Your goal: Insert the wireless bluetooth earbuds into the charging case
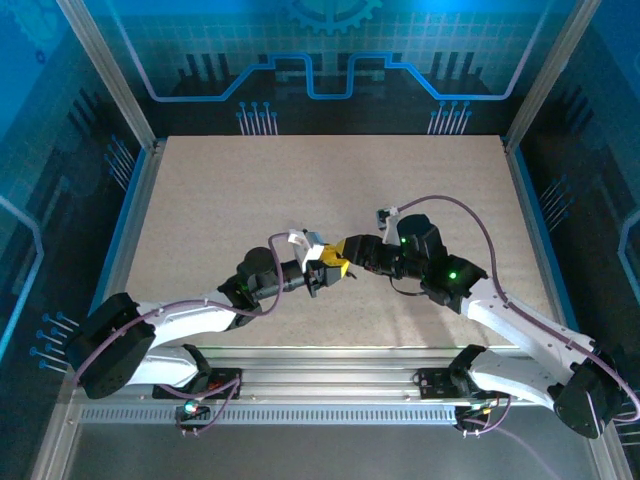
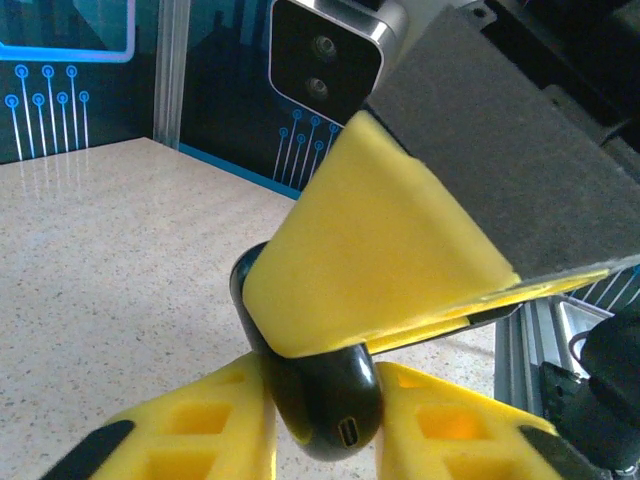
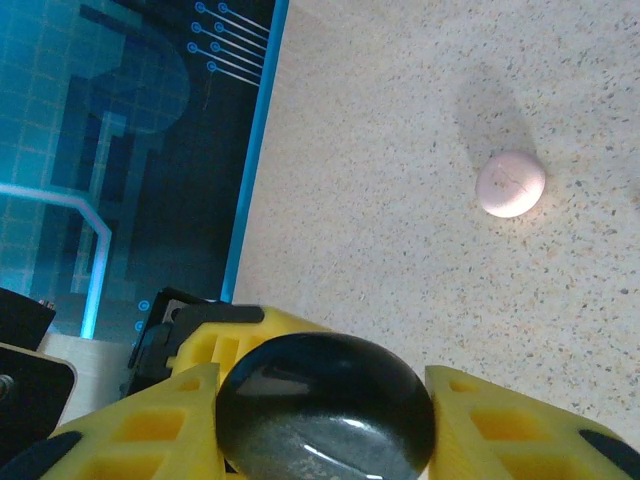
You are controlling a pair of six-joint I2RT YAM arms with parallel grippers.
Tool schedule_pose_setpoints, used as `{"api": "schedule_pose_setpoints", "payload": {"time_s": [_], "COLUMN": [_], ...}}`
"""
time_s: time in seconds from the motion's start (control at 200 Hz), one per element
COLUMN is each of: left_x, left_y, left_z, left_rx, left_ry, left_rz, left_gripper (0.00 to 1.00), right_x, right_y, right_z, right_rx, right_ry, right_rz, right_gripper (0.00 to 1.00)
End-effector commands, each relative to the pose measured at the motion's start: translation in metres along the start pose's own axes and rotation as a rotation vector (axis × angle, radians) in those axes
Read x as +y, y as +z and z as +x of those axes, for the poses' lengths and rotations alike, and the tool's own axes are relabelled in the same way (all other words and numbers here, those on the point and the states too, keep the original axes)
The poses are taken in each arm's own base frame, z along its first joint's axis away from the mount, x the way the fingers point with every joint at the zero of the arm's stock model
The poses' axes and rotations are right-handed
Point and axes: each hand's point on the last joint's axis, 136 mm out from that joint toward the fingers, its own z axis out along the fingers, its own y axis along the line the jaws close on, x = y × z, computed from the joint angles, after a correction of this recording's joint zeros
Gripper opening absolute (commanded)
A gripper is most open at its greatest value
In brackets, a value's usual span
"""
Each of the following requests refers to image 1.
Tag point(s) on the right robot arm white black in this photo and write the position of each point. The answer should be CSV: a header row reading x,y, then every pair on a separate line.
x,y
525,325

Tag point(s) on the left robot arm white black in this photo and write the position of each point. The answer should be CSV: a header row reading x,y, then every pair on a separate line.
x,y
175,320

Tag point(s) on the small lit circuit board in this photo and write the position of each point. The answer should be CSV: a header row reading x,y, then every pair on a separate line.
x,y
192,410
475,410

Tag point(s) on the grey metal cover panel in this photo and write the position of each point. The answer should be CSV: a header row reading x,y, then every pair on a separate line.
x,y
320,450

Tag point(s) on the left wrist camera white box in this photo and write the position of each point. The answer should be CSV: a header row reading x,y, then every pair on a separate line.
x,y
305,245

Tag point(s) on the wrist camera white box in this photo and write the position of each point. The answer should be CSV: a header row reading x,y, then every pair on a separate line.
x,y
305,245
389,225

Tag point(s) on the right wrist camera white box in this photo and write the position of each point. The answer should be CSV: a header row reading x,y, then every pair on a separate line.
x,y
389,225

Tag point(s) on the aluminium mounting rail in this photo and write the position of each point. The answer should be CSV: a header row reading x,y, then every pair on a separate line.
x,y
325,372

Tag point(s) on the aluminium table side rail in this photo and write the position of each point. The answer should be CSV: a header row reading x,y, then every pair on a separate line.
x,y
142,200
527,200

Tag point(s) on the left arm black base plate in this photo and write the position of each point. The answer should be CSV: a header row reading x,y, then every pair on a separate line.
x,y
225,394

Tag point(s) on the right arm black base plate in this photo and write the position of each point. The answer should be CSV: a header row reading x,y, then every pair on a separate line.
x,y
432,385

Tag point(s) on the aluminium frame post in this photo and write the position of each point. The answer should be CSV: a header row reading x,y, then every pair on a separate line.
x,y
107,75
550,75

